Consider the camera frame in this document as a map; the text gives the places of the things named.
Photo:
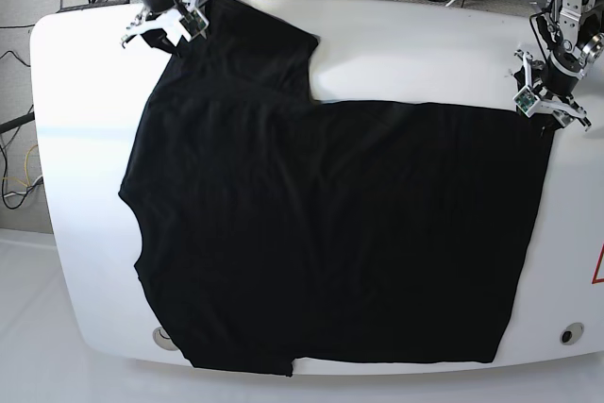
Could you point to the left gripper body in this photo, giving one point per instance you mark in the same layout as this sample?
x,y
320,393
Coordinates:
x,y
561,76

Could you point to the black T-shirt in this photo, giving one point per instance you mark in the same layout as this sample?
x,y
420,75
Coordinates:
x,y
275,228

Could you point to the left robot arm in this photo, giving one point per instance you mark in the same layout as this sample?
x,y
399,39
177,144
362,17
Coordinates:
x,y
569,34

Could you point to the red triangle warning sticker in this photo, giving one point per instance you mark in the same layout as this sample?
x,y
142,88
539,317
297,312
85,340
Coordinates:
x,y
598,273

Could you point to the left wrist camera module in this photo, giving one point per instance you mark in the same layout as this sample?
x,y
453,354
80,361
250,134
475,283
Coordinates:
x,y
527,101

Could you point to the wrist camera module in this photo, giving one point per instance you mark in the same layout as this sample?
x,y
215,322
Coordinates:
x,y
527,101
194,23

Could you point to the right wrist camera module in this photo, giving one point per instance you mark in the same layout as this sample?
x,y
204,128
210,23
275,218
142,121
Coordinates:
x,y
194,23

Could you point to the right table cable grommet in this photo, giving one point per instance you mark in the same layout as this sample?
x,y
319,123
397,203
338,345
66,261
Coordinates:
x,y
572,333

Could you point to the table cable grommet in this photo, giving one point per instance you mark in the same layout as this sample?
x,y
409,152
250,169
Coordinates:
x,y
572,333
163,340

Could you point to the left table cable grommet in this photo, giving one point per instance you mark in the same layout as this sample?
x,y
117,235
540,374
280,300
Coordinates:
x,y
163,340

